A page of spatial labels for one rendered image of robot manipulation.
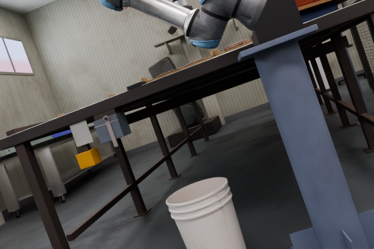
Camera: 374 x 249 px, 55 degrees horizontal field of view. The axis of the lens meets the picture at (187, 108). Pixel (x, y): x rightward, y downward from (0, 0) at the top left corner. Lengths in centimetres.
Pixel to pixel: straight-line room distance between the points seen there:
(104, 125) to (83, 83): 653
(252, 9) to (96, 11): 715
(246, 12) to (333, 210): 78
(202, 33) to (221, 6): 12
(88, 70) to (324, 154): 726
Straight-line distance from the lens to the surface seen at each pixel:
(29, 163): 213
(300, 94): 133
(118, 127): 179
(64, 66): 851
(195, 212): 157
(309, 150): 135
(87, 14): 842
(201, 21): 140
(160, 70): 730
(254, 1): 135
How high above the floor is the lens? 78
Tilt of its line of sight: 2 degrees down
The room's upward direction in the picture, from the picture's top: 20 degrees counter-clockwise
